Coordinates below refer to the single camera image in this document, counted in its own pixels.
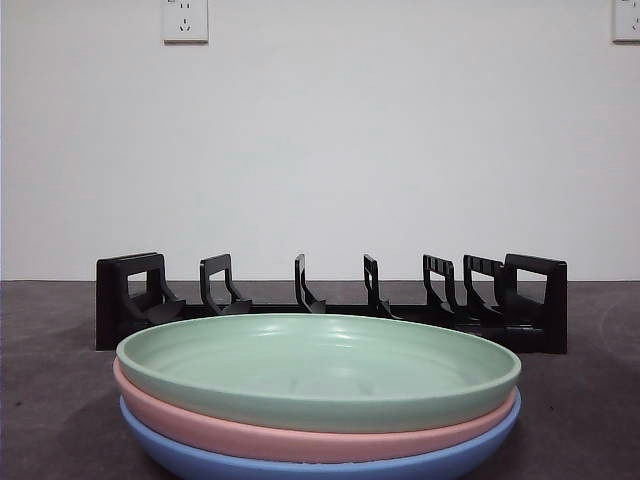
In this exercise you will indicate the green plate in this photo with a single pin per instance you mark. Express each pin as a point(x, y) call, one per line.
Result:
point(225, 360)

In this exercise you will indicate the pink plate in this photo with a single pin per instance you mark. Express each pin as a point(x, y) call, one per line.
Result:
point(250, 430)

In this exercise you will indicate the blue plate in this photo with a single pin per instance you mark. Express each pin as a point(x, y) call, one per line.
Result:
point(200, 462)

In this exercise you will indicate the black plastic dish rack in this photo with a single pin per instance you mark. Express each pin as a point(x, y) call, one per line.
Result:
point(107, 310)

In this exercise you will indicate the white wall socket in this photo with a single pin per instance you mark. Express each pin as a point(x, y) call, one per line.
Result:
point(627, 20)
point(185, 22)

